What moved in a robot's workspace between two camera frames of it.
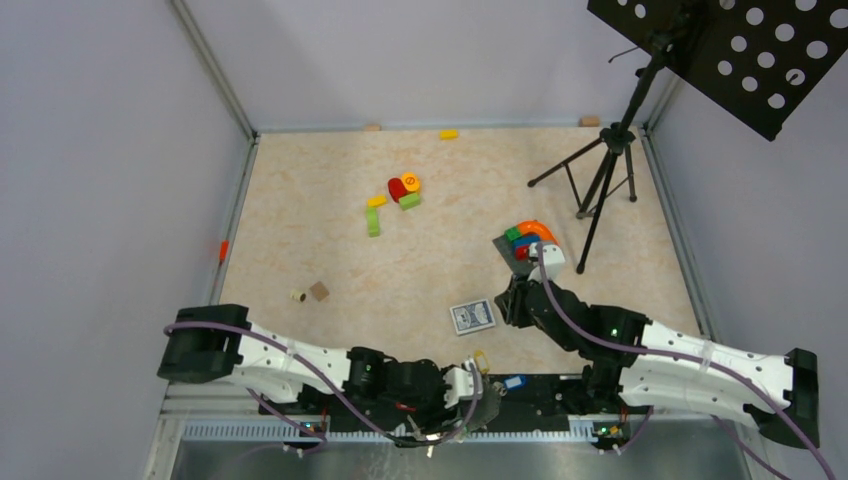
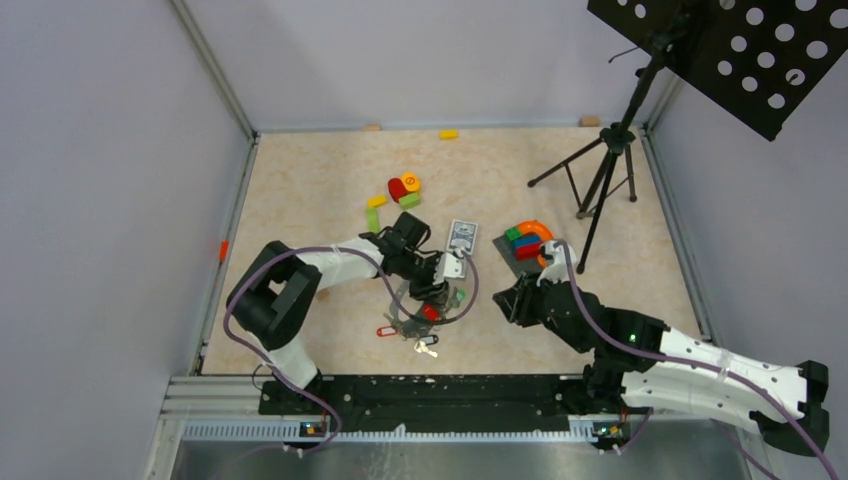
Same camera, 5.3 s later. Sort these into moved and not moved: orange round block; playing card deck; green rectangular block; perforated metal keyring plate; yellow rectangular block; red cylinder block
Moved: playing card deck; perforated metal keyring plate
Not moved: orange round block; green rectangular block; yellow rectangular block; red cylinder block
